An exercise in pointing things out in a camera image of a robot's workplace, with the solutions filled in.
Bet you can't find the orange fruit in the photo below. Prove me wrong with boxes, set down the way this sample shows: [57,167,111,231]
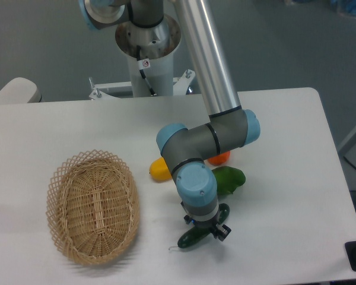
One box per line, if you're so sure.
[207,151,231,166]

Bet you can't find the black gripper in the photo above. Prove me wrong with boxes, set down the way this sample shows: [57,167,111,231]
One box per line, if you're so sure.
[184,212,231,241]

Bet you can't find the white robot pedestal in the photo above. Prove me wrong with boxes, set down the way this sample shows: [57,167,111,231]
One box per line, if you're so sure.
[88,13,198,101]

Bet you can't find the green bok choy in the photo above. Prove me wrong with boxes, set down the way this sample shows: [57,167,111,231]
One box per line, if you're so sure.
[212,166,246,195]

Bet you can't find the black pedestal cable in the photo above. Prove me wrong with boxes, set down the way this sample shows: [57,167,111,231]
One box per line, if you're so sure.
[135,45,158,97]

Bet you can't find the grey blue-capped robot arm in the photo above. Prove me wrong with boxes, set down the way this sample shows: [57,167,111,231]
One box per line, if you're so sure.
[79,1,260,240]

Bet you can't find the white chair armrest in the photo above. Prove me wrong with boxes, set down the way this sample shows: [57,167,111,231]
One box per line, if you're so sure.
[0,77,42,106]

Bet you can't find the green cucumber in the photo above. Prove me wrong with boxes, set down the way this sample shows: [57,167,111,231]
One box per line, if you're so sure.
[169,203,230,250]

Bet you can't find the woven wicker basket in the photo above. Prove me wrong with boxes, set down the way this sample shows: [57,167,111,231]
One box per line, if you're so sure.
[46,150,140,265]

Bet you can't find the yellow mango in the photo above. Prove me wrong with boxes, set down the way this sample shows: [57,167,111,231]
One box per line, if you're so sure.
[149,157,172,182]

